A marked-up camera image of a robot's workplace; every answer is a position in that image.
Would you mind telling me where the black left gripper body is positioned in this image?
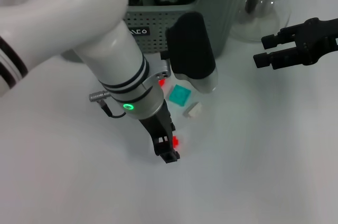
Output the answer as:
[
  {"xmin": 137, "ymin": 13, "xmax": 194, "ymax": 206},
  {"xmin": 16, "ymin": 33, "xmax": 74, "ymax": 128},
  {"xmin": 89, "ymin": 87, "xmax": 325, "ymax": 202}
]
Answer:
[{"xmin": 138, "ymin": 101, "xmax": 172, "ymax": 137}]

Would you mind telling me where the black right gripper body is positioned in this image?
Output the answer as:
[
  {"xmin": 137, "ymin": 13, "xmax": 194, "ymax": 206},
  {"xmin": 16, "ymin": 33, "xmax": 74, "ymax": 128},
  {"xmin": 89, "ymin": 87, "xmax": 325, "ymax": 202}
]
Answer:
[{"xmin": 279, "ymin": 17, "xmax": 338, "ymax": 66}]

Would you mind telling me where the small red brick with stud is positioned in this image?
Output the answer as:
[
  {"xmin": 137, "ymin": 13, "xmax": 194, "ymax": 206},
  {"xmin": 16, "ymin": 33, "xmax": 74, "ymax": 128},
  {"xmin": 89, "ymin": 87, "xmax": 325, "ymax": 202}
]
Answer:
[{"xmin": 172, "ymin": 135, "xmax": 183, "ymax": 154}]

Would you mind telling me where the grey-green perforated storage bin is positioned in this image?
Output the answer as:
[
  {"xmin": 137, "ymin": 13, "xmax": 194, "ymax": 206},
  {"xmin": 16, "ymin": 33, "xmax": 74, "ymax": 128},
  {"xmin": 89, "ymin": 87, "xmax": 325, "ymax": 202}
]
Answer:
[{"xmin": 60, "ymin": 0, "xmax": 256, "ymax": 63}]

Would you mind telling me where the white toy brick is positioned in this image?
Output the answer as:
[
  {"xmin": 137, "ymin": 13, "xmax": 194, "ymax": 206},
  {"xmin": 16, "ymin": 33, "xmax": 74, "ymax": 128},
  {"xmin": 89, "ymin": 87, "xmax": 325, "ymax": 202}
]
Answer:
[{"xmin": 183, "ymin": 102, "xmax": 203, "ymax": 118}]

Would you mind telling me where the teal square toy plate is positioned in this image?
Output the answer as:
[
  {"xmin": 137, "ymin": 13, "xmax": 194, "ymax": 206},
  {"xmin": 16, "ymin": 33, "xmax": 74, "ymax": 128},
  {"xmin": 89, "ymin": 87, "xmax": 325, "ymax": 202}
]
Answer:
[{"xmin": 168, "ymin": 84, "xmax": 192, "ymax": 107}]

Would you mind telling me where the left arm cable with plug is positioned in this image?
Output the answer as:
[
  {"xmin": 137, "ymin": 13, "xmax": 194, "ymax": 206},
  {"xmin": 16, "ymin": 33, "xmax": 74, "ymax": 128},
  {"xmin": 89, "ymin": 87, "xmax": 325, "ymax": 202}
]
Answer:
[{"xmin": 88, "ymin": 90, "xmax": 127, "ymax": 119}]

